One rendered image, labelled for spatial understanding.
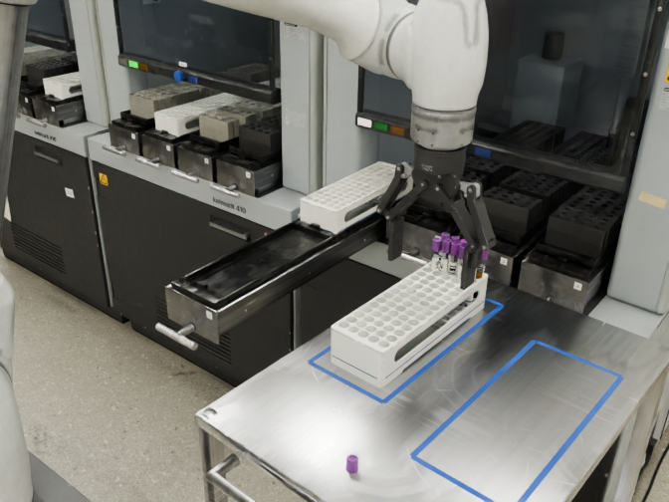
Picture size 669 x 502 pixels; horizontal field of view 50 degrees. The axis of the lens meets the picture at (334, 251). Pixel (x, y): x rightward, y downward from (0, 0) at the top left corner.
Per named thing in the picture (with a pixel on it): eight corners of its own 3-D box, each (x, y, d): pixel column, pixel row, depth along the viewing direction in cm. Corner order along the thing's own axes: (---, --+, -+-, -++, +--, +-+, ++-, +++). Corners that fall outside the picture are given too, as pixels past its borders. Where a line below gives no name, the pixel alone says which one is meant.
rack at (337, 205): (378, 184, 174) (379, 160, 171) (413, 195, 169) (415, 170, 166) (299, 225, 154) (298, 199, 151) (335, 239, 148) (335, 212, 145)
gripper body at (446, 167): (401, 141, 103) (397, 200, 108) (452, 154, 99) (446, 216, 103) (430, 128, 108) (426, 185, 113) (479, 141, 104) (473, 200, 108)
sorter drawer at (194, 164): (332, 115, 247) (332, 89, 242) (364, 123, 239) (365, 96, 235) (166, 175, 196) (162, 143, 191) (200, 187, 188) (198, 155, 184)
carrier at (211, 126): (234, 142, 195) (233, 121, 192) (229, 144, 193) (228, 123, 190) (204, 133, 201) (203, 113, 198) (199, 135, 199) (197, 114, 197)
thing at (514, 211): (530, 233, 148) (535, 206, 145) (526, 237, 147) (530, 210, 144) (480, 217, 154) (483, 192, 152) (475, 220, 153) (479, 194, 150)
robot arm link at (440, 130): (454, 117, 95) (450, 158, 98) (489, 102, 101) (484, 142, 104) (398, 104, 100) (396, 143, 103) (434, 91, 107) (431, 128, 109)
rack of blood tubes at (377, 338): (436, 286, 129) (439, 255, 126) (485, 306, 123) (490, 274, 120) (328, 361, 108) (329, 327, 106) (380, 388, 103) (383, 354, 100)
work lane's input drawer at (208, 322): (379, 203, 181) (380, 170, 177) (426, 219, 174) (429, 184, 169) (148, 329, 130) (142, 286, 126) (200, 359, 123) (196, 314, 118)
